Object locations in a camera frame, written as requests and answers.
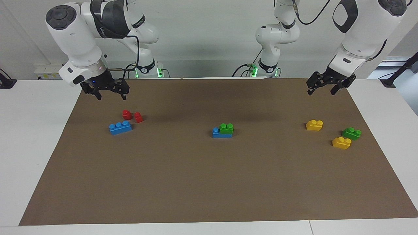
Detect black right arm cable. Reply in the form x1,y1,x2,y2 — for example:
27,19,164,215
109,34,141,80

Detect black tripod stand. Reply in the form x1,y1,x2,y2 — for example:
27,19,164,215
380,52,418,88

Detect blue three-stud toy block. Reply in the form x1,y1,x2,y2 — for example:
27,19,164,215
212,127,233,138
109,121,133,135

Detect black clamp stand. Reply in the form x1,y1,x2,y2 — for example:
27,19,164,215
0,69,17,89

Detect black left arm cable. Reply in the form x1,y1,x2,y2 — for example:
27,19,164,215
292,0,332,25

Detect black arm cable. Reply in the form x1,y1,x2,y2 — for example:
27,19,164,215
109,34,141,80
292,0,332,25

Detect white wall power strip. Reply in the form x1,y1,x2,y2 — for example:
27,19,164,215
34,64,66,80

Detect brown paper table mat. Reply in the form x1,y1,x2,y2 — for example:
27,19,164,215
19,78,418,226

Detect black base power cable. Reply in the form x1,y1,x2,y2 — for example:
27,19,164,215
232,49,263,77

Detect yellow two-stud toy block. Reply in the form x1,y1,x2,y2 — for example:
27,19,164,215
306,120,324,131
332,137,352,150

